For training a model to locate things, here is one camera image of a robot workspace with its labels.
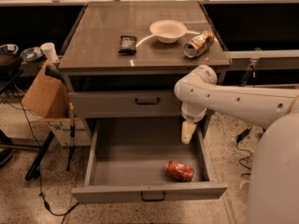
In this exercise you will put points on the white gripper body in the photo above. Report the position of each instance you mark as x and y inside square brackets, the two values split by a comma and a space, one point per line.
[192, 116]

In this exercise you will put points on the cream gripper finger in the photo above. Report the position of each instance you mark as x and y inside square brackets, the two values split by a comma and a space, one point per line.
[187, 131]

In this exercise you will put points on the red coke can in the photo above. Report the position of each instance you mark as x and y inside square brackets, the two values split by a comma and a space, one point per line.
[179, 171]

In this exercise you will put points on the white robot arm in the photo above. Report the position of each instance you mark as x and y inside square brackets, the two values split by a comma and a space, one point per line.
[274, 180]

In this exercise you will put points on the closed grey top drawer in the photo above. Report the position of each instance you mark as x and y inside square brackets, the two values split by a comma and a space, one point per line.
[125, 104]

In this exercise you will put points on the gold brown soda can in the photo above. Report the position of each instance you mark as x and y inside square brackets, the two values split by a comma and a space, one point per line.
[199, 44]

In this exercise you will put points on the open grey middle drawer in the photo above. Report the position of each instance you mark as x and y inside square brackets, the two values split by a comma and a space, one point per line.
[128, 158]

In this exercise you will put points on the grey drawer cabinet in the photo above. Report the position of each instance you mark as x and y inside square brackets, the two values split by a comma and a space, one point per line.
[92, 61]

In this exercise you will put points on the white bowl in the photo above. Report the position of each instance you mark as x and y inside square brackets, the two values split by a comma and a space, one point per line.
[168, 31]

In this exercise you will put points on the white printed cardboard box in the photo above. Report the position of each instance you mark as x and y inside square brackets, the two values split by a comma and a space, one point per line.
[62, 129]

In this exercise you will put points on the white paper cup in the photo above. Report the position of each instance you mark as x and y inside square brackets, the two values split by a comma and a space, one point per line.
[50, 52]

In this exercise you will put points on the black stand leg left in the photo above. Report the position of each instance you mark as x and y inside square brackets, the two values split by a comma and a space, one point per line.
[34, 170]

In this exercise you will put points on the blue bowl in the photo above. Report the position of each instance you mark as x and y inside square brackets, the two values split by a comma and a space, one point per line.
[32, 55]
[9, 49]

